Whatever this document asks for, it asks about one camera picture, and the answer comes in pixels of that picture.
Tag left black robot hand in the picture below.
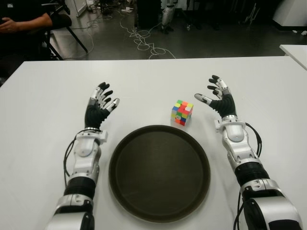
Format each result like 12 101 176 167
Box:
84 82 120 131

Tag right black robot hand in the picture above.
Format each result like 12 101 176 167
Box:
194 75 238 119

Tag multicoloured Rubik's cube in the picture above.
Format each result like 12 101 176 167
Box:
170 99 194 127

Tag dark brown round plate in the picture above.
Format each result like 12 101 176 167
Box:
108 124 211 222

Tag white side table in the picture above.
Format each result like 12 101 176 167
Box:
279 44 307 72

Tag grey folded tripod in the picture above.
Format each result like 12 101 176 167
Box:
241 1 261 24

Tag black office chair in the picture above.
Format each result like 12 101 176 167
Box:
40 0 88 60

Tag silver humanoid robot legs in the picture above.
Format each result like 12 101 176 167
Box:
161 0 178 34

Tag white board panel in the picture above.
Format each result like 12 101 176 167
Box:
64 0 91 18

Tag white machine base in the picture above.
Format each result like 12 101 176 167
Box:
272 0 307 31

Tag black cabinet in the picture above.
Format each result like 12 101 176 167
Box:
136 0 163 29

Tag seated person in black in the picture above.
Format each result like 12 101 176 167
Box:
0 0 53 81

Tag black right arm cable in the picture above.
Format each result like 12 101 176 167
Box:
244 122 264 159

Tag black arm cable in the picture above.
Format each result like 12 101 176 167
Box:
62 130 83 185
244 122 264 159

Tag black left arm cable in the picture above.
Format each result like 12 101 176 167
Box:
62 130 83 185

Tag tangled white floor cable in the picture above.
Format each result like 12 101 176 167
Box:
119 13 177 60

